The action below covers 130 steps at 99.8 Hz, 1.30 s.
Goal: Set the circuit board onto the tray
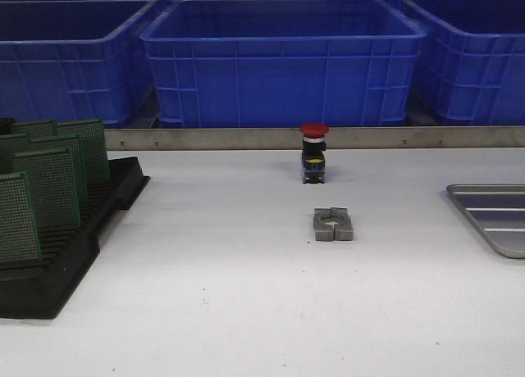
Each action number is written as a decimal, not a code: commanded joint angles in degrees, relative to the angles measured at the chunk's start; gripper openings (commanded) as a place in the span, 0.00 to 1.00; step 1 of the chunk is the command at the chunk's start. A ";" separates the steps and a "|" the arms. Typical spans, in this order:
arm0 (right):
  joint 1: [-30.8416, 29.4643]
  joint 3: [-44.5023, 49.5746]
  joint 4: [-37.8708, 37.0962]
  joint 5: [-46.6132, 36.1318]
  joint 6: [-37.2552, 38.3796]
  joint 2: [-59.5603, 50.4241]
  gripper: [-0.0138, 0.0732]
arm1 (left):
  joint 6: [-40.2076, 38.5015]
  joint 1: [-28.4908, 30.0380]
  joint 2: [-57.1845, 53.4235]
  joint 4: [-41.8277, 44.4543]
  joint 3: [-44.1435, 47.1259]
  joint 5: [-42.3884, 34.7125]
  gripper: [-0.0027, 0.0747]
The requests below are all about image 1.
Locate silver metal tray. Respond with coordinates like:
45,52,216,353
446,184,524,259

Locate black slotted board rack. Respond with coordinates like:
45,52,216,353
1,157,149,320

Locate red emergency stop button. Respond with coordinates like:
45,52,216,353
299,123,329,184

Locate grey metal clamp block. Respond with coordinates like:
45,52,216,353
313,207,354,242

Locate blue centre plastic crate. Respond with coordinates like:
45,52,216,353
141,0,425,128

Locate blue plastic crate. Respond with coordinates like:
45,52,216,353
141,0,425,128
1,0,158,126
403,0,524,126

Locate blue left plastic crate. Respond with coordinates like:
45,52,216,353
1,0,158,126

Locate blue right plastic crate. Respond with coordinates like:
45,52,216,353
403,0,524,126

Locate steel table edge rail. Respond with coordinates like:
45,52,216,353
105,126,524,151

